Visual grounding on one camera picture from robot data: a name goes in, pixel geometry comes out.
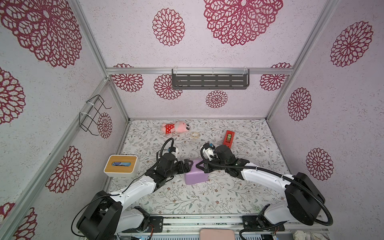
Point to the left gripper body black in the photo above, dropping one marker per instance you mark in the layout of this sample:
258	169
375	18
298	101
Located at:
177	169

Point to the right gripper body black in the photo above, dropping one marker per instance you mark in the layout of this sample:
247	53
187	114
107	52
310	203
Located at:
215	165

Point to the pink wrapping paper sheet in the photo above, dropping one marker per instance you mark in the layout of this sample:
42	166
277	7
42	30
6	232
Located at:
195	175

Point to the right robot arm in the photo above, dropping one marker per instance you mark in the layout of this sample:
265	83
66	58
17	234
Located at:
303	201

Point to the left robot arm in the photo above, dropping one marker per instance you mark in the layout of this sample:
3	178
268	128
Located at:
104	217

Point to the white tissue box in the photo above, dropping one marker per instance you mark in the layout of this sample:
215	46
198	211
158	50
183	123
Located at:
122	166

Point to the red tape dispenser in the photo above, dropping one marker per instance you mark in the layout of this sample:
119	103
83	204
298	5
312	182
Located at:
229	138

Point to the clear tape roll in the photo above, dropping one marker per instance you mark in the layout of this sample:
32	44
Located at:
195	135

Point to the pink plush toy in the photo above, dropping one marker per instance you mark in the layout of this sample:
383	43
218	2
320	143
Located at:
177	128

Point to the white cloth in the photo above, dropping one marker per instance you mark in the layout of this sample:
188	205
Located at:
305	235

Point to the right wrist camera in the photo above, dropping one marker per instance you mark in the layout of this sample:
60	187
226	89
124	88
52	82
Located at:
209	151

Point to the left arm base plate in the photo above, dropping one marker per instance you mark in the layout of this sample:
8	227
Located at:
149	225

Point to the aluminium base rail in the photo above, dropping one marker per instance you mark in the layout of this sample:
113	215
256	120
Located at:
179	224

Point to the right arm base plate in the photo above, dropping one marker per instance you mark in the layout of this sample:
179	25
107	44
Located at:
258	223

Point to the grey wall shelf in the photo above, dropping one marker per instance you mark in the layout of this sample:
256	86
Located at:
198	81

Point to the black wire wall rack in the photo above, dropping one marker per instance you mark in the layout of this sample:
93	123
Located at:
87	118

